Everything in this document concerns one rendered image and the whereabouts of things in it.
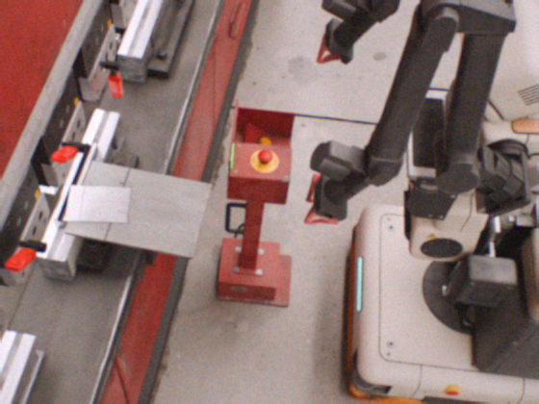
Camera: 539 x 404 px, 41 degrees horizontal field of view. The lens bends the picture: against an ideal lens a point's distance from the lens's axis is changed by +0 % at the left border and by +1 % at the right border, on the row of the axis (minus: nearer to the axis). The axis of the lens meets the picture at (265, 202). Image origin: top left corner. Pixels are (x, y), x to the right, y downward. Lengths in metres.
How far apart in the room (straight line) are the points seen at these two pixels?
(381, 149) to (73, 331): 0.72
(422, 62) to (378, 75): 2.03
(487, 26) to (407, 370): 1.33
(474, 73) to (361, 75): 2.00
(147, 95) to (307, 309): 1.03
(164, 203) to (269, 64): 1.68
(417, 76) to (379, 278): 1.23
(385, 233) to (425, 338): 0.37
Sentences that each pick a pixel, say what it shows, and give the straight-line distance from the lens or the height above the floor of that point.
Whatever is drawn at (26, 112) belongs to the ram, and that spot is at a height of 1.42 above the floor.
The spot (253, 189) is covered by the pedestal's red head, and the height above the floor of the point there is 0.73.
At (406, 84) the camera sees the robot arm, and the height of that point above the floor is 1.44.
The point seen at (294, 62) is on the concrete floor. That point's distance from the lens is 3.14.
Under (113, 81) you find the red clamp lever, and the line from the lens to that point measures 1.45.
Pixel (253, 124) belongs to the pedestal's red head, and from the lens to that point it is 1.97.
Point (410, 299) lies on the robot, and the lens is 2.29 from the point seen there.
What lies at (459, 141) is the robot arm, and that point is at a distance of 1.29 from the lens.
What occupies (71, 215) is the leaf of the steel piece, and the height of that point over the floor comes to 1.00.
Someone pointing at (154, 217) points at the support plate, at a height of 1.00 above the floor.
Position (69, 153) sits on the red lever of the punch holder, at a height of 1.30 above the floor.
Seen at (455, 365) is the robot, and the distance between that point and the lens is 2.25.
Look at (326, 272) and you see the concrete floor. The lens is 2.59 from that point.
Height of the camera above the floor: 2.29
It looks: 58 degrees down
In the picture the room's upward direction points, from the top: 8 degrees clockwise
